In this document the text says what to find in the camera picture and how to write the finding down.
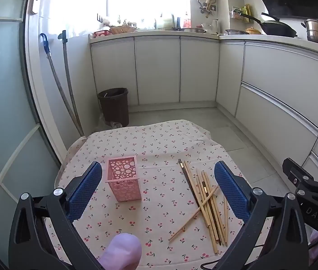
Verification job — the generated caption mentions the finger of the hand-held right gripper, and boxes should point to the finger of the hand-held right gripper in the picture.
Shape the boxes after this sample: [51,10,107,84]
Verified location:
[282,157,318,200]

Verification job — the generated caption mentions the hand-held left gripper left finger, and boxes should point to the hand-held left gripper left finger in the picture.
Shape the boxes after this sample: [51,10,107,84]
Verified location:
[8,161,111,270]

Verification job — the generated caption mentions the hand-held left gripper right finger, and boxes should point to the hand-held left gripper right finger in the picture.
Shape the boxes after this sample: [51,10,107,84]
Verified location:
[214,161,310,270]

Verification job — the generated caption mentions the pile of bamboo chopsticks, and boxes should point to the pile of bamboo chopsticks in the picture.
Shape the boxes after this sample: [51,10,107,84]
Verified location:
[169,161,230,254]

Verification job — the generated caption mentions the pink perforated utensil holder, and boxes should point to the pink perforated utensil holder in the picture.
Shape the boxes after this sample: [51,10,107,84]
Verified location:
[107,155,142,202]

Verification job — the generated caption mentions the person's left hand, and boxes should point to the person's left hand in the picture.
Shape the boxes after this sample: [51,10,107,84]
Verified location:
[102,233,142,270]

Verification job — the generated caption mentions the cherry print tablecloth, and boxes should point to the cherry print tablecloth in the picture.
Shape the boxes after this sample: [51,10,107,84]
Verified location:
[45,119,277,270]

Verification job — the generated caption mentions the clear plastic bag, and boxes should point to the clear plastic bag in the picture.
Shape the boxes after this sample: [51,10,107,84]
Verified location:
[98,114,123,131]

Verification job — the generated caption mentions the brown woven trash bin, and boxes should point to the brown woven trash bin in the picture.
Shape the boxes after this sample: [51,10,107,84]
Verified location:
[97,88,130,128]

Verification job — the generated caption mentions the grey mop pole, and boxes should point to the grey mop pole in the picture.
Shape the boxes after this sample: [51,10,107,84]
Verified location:
[58,30,85,137]

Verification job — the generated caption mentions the frosted glass sliding door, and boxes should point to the frosted glass sliding door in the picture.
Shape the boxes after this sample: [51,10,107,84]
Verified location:
[0,0,66,259]

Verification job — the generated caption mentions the white kitchen base cabinets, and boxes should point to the white kitchen base cabinets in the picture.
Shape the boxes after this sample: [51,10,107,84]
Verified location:
[89,31,318,192]

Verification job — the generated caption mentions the black wok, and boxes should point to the black wok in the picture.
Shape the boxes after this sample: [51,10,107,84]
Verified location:
[240,13,298,38]

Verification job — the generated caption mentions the woven bread basket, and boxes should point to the woven bread basket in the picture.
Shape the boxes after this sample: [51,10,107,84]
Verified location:
[109,26,137,34]

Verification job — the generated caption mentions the white electric kettle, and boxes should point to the white electric kettle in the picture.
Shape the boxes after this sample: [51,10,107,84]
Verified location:
[210,19,221,35]

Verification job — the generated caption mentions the bright kitchen window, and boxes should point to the bright kitchen window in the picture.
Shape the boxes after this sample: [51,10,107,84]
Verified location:
[49,0,193,30]

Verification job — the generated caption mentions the mop pole with blue handle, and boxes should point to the mop pole with blue handle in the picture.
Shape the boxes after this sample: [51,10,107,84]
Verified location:
[39,33,82,137]

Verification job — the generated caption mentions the wall spice rack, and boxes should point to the wall spice rack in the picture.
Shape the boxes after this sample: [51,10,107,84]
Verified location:
[230,4,253,23]

